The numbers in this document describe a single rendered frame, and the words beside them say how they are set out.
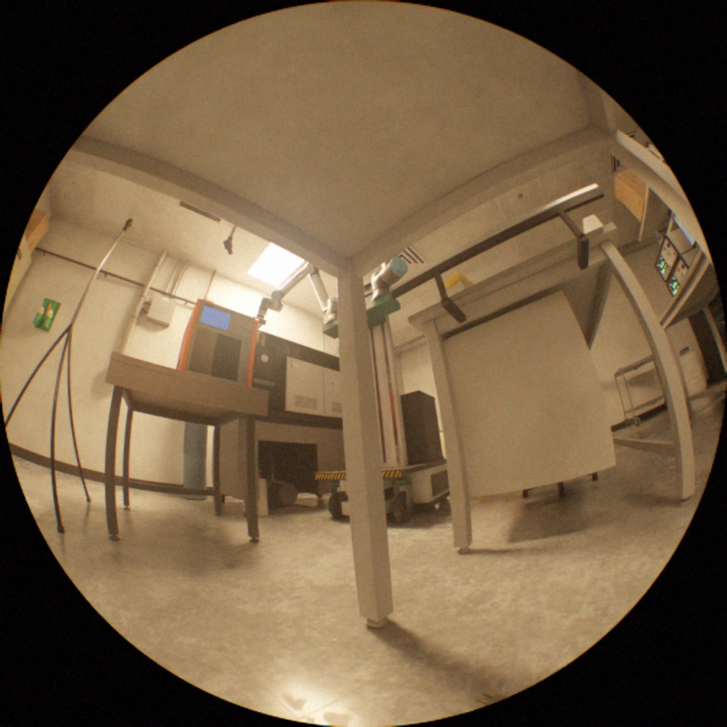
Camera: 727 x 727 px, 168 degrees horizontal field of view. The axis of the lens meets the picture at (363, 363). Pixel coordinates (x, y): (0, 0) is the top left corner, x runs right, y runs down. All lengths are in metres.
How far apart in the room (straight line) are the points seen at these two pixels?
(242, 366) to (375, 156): 1.06
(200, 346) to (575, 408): 1.49
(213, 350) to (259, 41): 1.14
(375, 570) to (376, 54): 0.87
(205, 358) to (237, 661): 1.10
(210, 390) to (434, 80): 1.16
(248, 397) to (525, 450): 1.09
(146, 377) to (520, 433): 1.34
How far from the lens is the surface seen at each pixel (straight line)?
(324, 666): 0.51
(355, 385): 0.48
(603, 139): 0.69
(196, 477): 2.50
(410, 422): 1.80
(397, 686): 0.46
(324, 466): 2.07
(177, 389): 1.06
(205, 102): 0.56
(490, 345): 0.95
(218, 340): 1.27
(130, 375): 1.07
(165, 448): 2.84
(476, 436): 0.92
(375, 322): 1.94
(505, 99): 0.59
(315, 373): 2.28
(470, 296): 0.93
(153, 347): 3.07
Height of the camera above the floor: 0.36
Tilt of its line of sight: 23 degrees up
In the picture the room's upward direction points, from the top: 5 degrees counter-clockwise
